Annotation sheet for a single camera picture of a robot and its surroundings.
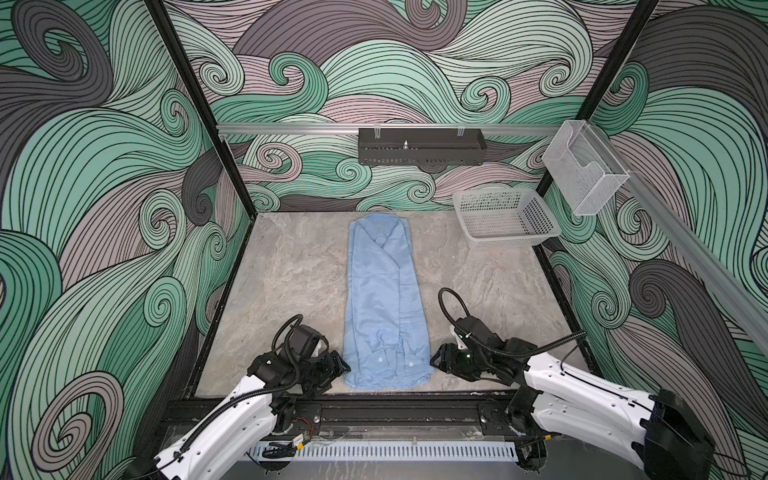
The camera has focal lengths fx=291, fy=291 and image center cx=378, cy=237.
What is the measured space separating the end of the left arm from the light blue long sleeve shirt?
83mm

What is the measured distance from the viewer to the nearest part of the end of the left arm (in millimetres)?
579

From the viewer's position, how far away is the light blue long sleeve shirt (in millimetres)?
807
